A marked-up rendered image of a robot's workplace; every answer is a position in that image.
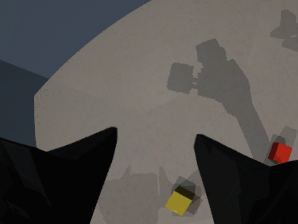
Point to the yellow cube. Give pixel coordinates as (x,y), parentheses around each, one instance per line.
(180,200)

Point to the dark red cube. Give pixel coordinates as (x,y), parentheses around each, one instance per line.
(279,152)

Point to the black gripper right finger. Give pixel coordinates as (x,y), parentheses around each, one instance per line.
(240,190)

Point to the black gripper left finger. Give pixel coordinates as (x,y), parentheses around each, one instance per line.
(68,179)

